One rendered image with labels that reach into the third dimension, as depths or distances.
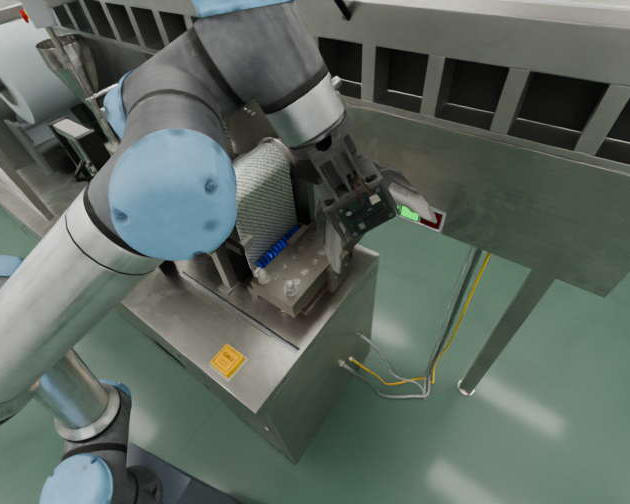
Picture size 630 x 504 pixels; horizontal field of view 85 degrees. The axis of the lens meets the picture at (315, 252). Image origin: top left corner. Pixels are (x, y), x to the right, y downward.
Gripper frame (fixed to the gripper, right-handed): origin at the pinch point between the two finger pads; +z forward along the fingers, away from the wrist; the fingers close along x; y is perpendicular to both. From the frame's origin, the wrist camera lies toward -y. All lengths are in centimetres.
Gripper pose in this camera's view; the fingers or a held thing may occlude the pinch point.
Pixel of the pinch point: (384, 246)
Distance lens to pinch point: 50.3
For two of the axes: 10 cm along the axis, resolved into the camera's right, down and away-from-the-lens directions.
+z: 5.0, 6.7, 5.5
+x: 8.6, -4.7, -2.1
